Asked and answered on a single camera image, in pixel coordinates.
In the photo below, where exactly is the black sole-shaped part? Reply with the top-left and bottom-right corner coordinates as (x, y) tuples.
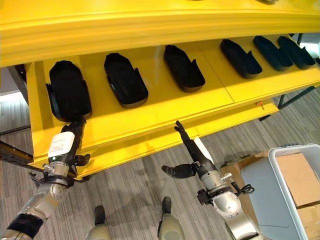
(163, 44), (207, 94)
(252, 35), (294, 72)
(103, 52), (150, 109)
(219, 38), (264, 80)
(276, 35), (317, 71)
(45, 60), (93, 123)

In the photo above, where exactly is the dark shelf upright post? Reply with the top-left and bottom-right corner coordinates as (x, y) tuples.
(6, 63), (29, 105)

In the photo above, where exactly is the brown cardboard box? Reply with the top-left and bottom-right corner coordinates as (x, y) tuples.
(296, 202), (320, 240)
(275, 152), (320, 208)

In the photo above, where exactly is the grey plastic box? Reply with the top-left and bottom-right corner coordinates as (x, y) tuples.
(239, 143), (320, 240)

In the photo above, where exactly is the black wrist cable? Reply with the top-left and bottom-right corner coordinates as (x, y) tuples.
(231, 181), (255, 196)

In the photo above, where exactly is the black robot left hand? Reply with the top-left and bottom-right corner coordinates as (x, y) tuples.
(47, 118), (92, 167)

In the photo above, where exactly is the dark shelf leg frame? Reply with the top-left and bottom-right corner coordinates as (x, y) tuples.
(276, 83), (320, 111)

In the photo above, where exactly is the black perforated shelf beam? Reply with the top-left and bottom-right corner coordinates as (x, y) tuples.
(0, 139), (35, 174)

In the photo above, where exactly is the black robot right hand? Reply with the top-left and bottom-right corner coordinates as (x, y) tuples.
(161, 120), (216, 180)

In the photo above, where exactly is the yellow metal shelf board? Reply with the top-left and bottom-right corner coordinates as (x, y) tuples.
(27, 102), (280, 180)
(0, 0), (320, 68)
(26, 34), (320, 158)

